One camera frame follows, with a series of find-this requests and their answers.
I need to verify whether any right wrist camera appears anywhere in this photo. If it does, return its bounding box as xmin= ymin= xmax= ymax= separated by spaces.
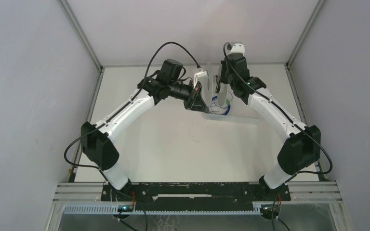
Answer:
xmin=226 ymin=42 xmax=245 ymax=55

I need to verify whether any white slotted cable duct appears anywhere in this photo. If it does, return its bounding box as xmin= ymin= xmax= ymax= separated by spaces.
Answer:
xmin=63 ymin=204 xmax=274 ymax=215

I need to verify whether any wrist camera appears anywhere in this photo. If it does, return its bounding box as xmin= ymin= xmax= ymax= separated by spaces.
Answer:
xmin=192 ymin=69 xmax=208 ymax=89
xmin=226 ymin=42 xmax=245 ymax=55

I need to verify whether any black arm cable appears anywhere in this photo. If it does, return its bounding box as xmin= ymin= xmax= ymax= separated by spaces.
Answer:
xmin=64 ymin=41 xmax=201 ymax=169
xmin=223 ymin=42 xmax=333 ymax=175

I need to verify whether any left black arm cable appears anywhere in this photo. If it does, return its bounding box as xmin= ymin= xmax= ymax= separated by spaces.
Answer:
xmin=64 ymin=41 xmax=201 ymax=169

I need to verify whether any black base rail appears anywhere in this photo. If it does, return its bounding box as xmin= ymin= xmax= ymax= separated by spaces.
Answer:
xmin=100 ymin=181 xmax=291 ymax=211

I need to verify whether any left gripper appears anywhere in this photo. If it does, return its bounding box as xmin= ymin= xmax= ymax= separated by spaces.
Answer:
xmin=168 ymin=80 xmax=209 ymax=114

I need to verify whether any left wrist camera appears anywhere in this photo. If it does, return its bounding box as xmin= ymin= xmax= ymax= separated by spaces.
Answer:
xmin=192 ymin=69 xmax=208 ymax=89

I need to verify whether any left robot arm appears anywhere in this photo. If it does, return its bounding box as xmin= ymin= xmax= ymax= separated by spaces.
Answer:
xmin=81 ymin=59 xmax=208 ymax=201

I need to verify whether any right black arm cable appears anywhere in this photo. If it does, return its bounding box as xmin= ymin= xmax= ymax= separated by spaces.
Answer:
xmin=223 ymin=42 xmax=333 ymax=175

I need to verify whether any white cable spool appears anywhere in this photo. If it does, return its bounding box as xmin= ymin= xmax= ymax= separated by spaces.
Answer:
xmin=202 ymin=63 xmax=228 ymax=107

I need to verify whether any blue cable coil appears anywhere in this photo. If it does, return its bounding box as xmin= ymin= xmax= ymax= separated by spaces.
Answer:
xmin=207 ymin=90 xmax=234 ymax=116

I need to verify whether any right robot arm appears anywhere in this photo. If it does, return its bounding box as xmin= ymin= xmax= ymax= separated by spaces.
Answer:
xmin=220 ymin=53 xmax=321 ymax=200

